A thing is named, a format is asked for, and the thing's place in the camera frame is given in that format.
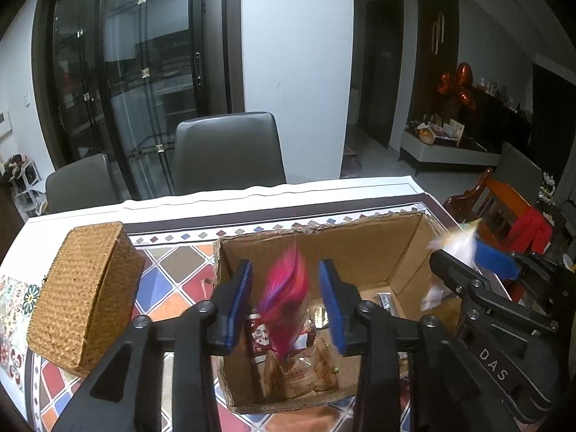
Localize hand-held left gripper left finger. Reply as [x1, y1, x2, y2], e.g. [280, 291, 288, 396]
[51, 258, 253, 432]

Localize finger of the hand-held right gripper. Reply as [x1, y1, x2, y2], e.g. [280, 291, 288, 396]
[429, 249, 557, 339]
[474, 239, 559, 289]

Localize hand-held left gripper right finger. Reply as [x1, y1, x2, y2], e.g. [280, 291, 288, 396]
[318, 258, 511, 432]

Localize dark red snack packet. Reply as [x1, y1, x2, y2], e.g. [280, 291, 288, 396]
[247, 310, 276, 366]

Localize white snack packet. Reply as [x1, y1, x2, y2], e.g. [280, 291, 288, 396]
[420, 221, 483, 312]

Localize pink snack packet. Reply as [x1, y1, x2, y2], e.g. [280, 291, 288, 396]
[256, 242, 312, 361]

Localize brown cardboard box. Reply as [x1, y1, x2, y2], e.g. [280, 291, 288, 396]
[211, 209, 478, 415]

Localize red cloth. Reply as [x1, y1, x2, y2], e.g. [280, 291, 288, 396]
[506, 209, 554, 256]

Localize long white stick packet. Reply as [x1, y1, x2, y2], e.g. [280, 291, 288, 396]
[377, 292, 400, 319]

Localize brown wooden chair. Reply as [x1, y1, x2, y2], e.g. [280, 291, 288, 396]
[443, 168, 555, 255]

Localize beige cookie packet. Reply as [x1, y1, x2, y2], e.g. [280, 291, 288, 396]
[265, 337, 339, 402]

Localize checkered colourful tablecloth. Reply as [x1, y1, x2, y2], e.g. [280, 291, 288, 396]
[22, 175, 455, 432]

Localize white low cabinet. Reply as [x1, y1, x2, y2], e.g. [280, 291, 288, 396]
[400, 125, 502, 177]

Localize woven wicker lidded basket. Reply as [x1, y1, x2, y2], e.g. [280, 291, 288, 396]
[26, 221, 145, 376]

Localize red foil balloons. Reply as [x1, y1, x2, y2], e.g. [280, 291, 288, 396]
[438, 63, 478, 111]

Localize patterned tile table mat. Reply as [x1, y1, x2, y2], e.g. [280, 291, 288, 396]
[0, 274, 42, 392]

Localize dark wooden door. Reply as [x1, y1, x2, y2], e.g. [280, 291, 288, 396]
[413, 0, 460, 100]

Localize white shoe rack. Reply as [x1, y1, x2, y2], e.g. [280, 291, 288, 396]
[2, 154, 46, 215]

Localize glass sliding door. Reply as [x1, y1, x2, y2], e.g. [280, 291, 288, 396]
[31, 0, 246, 201]

